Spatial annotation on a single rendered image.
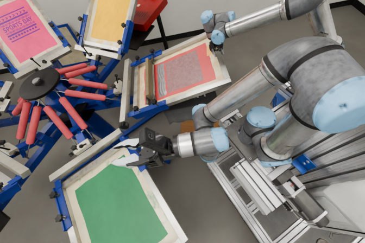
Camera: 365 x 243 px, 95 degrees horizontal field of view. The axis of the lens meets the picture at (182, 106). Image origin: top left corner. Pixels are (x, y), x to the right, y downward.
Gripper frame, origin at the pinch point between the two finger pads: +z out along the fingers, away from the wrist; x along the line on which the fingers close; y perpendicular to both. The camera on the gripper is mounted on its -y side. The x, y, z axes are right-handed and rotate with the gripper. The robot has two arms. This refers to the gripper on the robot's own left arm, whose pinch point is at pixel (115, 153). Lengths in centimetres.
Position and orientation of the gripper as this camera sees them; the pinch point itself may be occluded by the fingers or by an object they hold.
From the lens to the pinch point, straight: 58.7
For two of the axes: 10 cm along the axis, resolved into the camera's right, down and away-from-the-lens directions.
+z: -9.8, 1.8, 0.5
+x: -1.1, -7.6, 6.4
